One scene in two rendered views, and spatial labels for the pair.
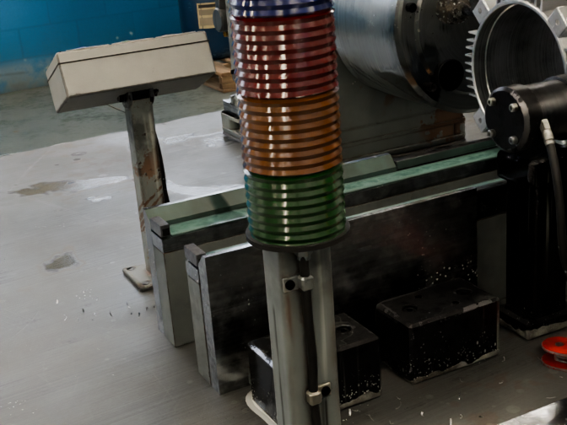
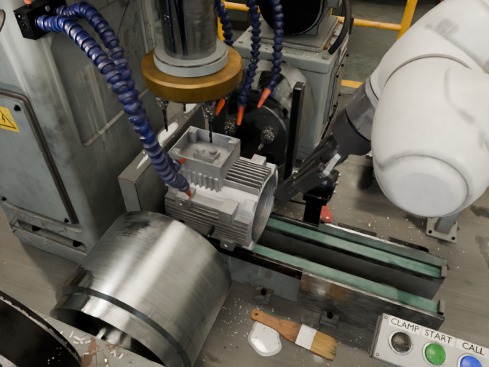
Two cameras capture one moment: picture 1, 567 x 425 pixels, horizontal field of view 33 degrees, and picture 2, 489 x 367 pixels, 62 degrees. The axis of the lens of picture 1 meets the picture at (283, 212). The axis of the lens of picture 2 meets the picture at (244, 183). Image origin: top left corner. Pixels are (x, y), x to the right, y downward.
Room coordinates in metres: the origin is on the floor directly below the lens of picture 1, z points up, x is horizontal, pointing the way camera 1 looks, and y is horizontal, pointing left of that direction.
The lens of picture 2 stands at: (1.46, 0.16, 1.68)
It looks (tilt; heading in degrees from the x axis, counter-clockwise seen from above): 44 degrees down; 227
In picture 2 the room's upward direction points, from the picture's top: 1 degrees clockwise
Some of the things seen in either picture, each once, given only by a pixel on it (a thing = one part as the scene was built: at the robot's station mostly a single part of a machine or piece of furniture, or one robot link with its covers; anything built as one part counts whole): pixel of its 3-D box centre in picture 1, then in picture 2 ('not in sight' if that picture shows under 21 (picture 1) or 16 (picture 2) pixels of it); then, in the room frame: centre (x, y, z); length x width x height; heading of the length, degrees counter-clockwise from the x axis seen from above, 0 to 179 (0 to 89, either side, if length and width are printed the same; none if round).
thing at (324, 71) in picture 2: not in sight; (292, 81); (0.51, -0.62, 0.99); 0.35 x 0.31 x 0.37; 26
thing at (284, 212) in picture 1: (295, 197); not in sight; (0.54, -0.01, 1.05); 0.06 x 0.06 x 0.04
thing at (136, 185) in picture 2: not in sight; (161, 188); (1.12, -0.50, 0.97); 0.30 x 0.11 x 0.34; 26
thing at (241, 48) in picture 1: (284, 50); not in sight; (0.54, -0.01, 1.14); 0.06 x 0.06 x 0.04
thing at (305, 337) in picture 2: not in sight; (292, 331); (1.07, -0.08, 0.80); 0.21 x 0.05 x 0.01; 112
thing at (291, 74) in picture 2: not in sight; (267, 108); (0.75, -0.51, 1.04); 0.41 x 0.25 x 0.25; 26
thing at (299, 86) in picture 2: not in sight; (294, 135); (0.87, -0.31, 1.12); 0.04 x 0.03 x 0.26; 116
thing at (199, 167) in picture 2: not in sight; (205, 159); (1.06, -0.39, 1.11); 0.12 x 0.11 x 0.07; 115
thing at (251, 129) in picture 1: (289, 126); not in sight; (0.54, -0.01, 1.10); 0.06 x 0.06 x 0.04
